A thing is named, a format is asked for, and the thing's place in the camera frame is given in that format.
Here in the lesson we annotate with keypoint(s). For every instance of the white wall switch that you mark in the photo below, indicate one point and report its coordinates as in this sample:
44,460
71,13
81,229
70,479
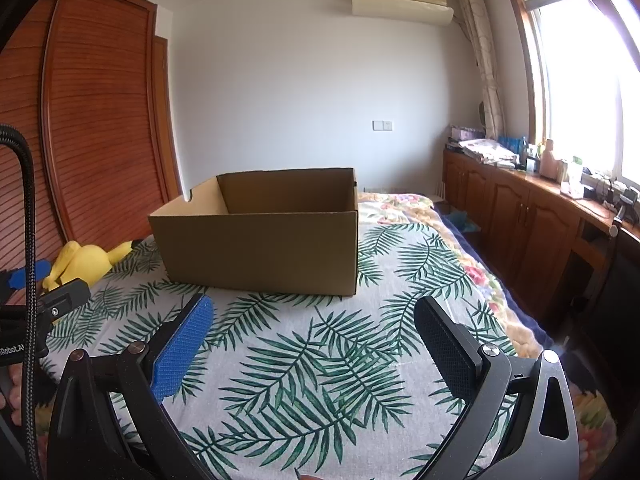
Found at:
383,125

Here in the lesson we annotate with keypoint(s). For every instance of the white bottle green cap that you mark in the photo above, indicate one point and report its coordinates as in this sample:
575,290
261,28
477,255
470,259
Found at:
572,177

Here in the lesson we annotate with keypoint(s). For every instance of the stack of folded cloths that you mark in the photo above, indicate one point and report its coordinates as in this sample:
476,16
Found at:
487,150

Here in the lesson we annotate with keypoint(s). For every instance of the brown cardboard box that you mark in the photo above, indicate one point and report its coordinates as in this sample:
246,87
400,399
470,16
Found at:
260,252

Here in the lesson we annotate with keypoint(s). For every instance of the wooden framed window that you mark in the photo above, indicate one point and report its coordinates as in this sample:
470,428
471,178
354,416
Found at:
585,90

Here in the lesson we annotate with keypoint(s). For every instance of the leaf print blanket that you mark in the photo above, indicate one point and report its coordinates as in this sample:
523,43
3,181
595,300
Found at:
300,360

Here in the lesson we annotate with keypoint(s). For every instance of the teal cloth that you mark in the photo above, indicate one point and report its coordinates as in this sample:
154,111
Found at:
462,221

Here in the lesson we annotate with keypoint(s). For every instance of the patterned curtain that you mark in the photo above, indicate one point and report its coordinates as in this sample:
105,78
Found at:
482,60

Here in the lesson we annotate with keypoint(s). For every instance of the blue packets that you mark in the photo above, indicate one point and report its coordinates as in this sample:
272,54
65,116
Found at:
512,144

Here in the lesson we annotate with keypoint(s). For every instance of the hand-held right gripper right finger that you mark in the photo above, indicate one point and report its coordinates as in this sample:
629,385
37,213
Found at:
447,352

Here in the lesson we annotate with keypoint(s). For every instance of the white air conditioner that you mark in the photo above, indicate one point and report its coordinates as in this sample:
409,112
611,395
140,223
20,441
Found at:
400,0

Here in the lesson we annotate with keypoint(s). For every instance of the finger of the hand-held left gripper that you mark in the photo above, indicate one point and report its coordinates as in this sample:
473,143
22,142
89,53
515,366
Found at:
67,300
20,276

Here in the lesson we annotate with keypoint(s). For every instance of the yellow plush toy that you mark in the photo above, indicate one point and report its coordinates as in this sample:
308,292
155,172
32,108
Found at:
80,262

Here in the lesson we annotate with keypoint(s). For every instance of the wooden louvered wardrobe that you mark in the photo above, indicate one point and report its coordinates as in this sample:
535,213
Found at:
100,110

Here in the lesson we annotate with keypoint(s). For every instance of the black chair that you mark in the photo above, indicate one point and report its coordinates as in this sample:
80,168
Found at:
622,300

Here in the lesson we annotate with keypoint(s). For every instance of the wooden side cabinet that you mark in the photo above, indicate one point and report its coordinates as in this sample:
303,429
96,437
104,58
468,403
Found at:
525,230

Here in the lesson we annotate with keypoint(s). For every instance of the person's left hand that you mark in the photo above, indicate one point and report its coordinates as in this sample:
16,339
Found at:
12,390

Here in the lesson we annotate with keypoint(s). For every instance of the pink bottle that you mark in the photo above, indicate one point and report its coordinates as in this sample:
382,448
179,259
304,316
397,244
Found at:
549,160

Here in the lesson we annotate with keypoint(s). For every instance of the floral quilt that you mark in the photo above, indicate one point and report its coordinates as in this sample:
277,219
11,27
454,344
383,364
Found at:
400,205

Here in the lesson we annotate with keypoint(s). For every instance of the purple box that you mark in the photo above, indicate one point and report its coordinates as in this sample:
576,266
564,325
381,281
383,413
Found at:
465,134

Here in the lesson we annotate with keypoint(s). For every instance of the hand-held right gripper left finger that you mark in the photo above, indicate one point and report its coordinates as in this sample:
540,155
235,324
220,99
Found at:
182,347

